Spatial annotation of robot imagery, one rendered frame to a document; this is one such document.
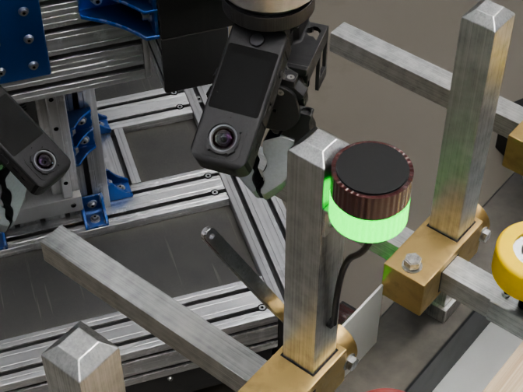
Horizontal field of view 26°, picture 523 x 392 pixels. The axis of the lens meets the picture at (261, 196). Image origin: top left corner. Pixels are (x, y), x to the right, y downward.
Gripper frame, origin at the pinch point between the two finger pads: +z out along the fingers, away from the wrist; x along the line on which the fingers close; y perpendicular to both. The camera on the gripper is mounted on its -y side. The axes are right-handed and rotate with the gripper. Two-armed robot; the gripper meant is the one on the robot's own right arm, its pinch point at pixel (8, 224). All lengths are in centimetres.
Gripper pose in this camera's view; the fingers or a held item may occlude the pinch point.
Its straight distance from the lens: 123.6
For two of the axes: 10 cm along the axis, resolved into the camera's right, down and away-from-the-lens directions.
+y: -7.8, -4.5, 4.4
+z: 0.0, 6.9, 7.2
